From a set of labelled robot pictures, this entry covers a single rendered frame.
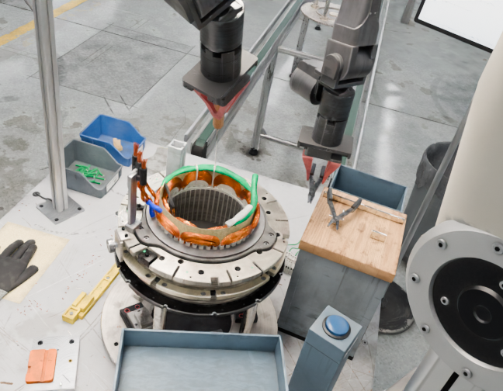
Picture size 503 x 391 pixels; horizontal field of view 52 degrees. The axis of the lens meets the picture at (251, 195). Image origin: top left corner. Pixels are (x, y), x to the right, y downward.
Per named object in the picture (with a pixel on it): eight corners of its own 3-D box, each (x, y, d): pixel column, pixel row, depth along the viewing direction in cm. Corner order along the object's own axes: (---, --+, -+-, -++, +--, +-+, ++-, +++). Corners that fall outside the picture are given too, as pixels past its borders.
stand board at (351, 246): (321, 194, 117) (324, 185, 116) (404, 223, 114) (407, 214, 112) (297, 248, 102) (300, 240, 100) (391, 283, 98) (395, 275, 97)
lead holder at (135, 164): (133, 167, 89) (134, 151, 87) (154, 175, 88) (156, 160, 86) (122, 179, 86) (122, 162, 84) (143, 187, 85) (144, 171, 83)
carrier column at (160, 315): (154, 350, 106) (159, 282, 93) (165, 354, 106) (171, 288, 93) (148, 359, 104) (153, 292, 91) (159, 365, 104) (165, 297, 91)
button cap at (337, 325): (320, 327, 88) (322, 323, 88) (331, 313, 91) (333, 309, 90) (341, 340, 87) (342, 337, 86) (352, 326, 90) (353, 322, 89)
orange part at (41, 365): (30, 352, 102) (30, 349, 101) (57, 351, 103) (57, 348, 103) (25, 384, 97) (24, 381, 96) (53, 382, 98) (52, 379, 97)
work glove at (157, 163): (157, 147, 167) (158, 140, 165) (192, 157, 165) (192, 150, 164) (123, 188, 148) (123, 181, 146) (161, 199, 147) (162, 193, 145)
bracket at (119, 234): (124, 246, 94) (125, 225, 91) (130, 260, 92) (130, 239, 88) (114, 248, 93) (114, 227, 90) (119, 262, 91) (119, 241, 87)
